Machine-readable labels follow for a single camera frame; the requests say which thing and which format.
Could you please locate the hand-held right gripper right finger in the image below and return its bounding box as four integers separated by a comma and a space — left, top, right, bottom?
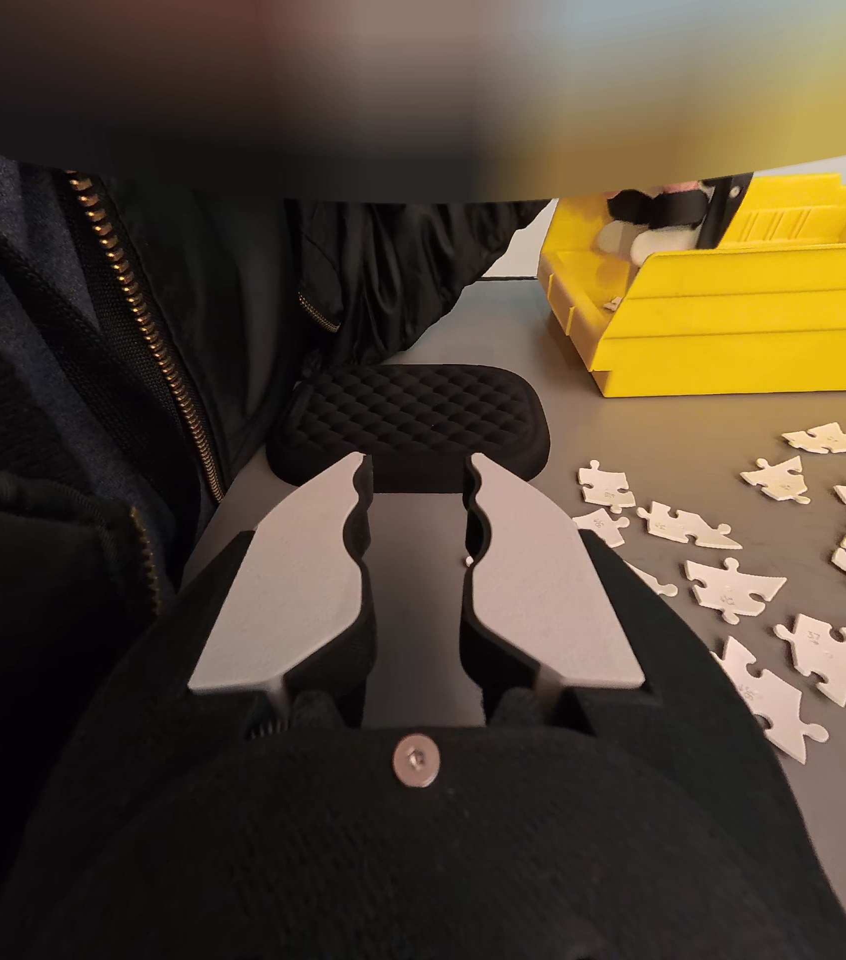
460, 452, 647, 691

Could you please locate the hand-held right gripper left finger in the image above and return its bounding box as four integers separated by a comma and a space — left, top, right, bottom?
188, 452, 377, 695

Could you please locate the yellow plastic bin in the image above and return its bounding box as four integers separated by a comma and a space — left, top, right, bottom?
537, 171, 846, 399

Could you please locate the spread of white jigsaw pieces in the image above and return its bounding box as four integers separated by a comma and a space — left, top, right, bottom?
464, 421, 846, 766

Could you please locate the person's jacketed torso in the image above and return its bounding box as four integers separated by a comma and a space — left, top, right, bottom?
0, 146, 551, 960

